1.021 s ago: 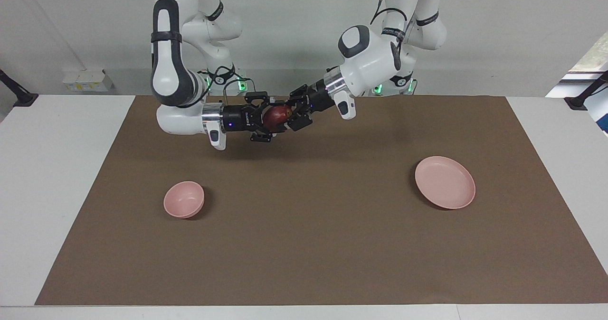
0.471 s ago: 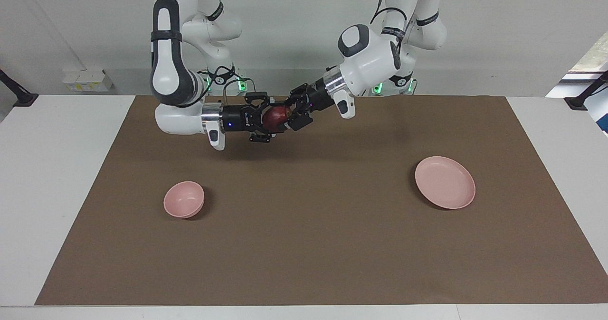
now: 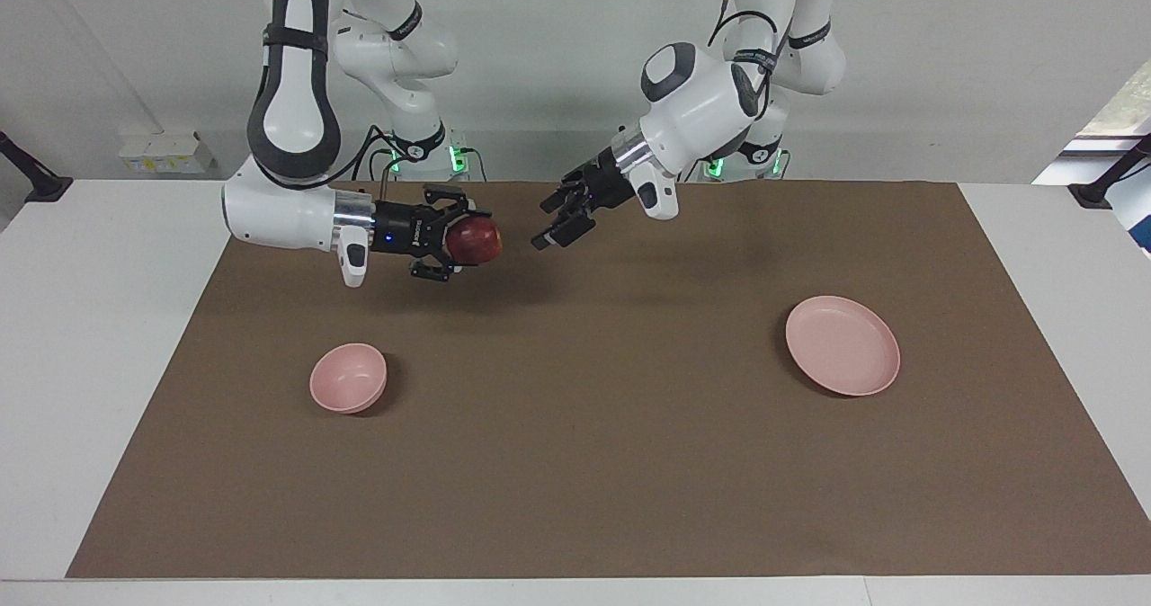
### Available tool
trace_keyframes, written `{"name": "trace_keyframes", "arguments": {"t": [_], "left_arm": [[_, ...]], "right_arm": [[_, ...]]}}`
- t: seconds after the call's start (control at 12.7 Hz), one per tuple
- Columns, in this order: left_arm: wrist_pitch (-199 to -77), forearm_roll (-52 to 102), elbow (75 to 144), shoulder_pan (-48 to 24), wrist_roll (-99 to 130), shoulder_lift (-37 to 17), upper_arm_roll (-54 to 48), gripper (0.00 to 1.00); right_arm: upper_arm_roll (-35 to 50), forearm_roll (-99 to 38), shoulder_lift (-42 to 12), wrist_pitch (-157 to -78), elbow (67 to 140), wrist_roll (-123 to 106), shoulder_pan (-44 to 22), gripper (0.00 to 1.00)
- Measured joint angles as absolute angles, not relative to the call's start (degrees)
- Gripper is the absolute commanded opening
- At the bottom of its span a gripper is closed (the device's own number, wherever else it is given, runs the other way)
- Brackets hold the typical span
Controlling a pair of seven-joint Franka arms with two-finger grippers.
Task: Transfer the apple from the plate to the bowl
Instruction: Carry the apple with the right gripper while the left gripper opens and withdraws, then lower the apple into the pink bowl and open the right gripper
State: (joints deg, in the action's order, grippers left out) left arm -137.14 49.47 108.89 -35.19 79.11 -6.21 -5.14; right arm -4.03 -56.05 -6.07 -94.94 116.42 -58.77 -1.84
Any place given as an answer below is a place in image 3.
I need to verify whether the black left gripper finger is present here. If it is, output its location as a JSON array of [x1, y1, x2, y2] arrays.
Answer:
[[531, 201, 597, 252], [540, 174, 586, 214]]

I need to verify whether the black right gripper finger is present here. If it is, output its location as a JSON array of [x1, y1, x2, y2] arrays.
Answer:
[[424, 185, 495, 221], [410, 253, 465, 284]]

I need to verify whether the red apple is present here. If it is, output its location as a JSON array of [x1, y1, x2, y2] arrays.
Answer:
[[447, 216, 503, 267]]

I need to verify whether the pink bowl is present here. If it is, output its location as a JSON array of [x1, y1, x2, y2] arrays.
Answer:
[[309, 343, 388, 414]]

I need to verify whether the pink plate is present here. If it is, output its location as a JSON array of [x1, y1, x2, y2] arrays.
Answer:
[[785, 296, 901, 398]]

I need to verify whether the brown table mat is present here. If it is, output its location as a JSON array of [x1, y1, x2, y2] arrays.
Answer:
[[66, 181, 1151, 580]]

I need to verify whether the black clamp stand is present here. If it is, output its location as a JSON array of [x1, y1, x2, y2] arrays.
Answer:
[[1067, 134, 1151, 209], [0, 131, 75, 204]]

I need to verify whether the light blue object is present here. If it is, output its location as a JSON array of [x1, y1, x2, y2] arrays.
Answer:
[[1104, 161, 1151, 256]]

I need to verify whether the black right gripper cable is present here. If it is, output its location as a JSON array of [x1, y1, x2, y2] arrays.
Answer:
[[306, 143, 406, 202]]

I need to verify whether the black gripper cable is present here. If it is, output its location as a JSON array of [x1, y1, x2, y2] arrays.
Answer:
[[306, 143, 406, 202], [708, 0, 783, 123]]

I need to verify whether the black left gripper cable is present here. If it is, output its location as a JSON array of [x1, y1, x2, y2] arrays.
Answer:
[[708, 0, 783, 123]]

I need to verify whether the white wall socket box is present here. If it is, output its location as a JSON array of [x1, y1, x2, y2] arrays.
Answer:
[[119, 131, 217, 175]]

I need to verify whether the window with white frame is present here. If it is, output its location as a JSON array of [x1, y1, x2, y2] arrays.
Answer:
[[1075, 59, 1151, 153]]

